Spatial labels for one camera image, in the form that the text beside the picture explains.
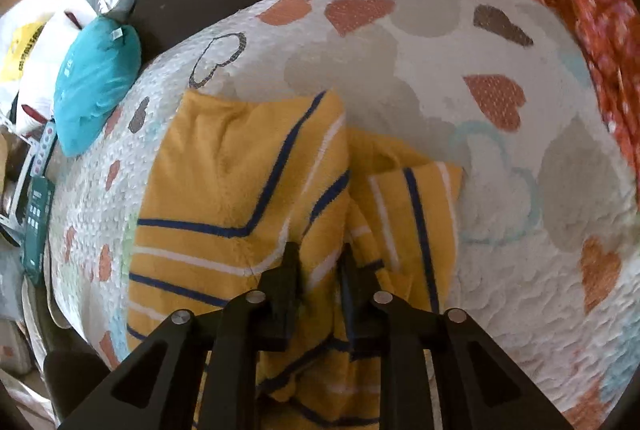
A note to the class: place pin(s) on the yellow striped knit sweater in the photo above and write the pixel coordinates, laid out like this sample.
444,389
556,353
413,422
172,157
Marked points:
233,183

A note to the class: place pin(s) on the yellow plastic bag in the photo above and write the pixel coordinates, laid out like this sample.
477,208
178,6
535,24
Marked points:
18,51

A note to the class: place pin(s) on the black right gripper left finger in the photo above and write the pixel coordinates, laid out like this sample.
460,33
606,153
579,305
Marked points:
199,371

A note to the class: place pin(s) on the white heart-pattern quilt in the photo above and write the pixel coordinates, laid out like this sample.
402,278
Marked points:
548,225

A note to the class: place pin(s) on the white strip with dots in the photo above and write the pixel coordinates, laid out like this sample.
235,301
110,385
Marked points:
44,149

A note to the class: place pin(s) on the teal small pillow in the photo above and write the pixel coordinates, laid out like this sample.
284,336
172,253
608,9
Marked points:
97,72

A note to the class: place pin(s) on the green remote control box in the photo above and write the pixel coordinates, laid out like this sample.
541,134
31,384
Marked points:
40,196

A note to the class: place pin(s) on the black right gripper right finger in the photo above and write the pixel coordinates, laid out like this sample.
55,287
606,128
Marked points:
437,370

